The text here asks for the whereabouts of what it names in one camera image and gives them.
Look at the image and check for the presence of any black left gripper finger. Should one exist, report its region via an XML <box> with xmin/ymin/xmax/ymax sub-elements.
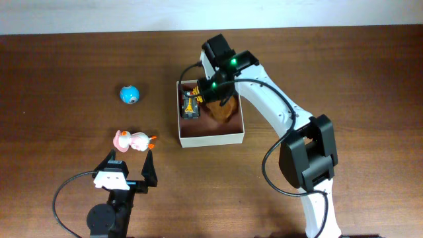
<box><xmin>141</xmin><ymin>150</ymin><xmax>158</xmax><ymax>187</ymax></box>
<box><xmin>94</xmin><ymin>149</ymin><xmax>116</xmax><ymax>172</ymax></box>

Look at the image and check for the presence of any white pink duck toy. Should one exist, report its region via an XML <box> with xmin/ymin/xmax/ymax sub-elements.
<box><xmin>113</xmin><ymin>130</ymin><xmax>157</xmax><ymax>153</ymax></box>

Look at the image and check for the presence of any brown plush bear toy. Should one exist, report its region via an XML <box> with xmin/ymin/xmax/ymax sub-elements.
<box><xmin>206</xmin><ymin>96</ymin><xmax>239</xmax><ymax>123</ymax></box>

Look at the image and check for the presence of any grey orange toy car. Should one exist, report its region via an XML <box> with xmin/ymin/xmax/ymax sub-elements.
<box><xmin>180</xmin><ymin>91</ymin><xmax>200</xmax><ymax>120</ymax></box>

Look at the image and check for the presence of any white cardboard box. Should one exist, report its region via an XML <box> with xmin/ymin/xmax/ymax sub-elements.
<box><xmin>176</xmin><ymin>82</ymin><xmax>245</xmax><ymax>148</ymax></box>

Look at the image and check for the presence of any blue ball toy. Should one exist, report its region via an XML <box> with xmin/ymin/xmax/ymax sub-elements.
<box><xmin>120</xmin><ymin>85</ymin><xmax>140</xmax><ymax>104</ymax></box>

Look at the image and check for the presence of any yellow round fan toy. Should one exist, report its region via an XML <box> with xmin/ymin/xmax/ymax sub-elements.
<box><xmin>192</xmin><ymin>87</ymin><xmax>204</xmax><ymax>102</ymax></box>

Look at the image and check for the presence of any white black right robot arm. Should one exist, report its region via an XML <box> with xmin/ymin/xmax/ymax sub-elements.
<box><xmin>198</xmin><ymin>34</ymin><xmax>342</xmax><ymax>237</ymax></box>

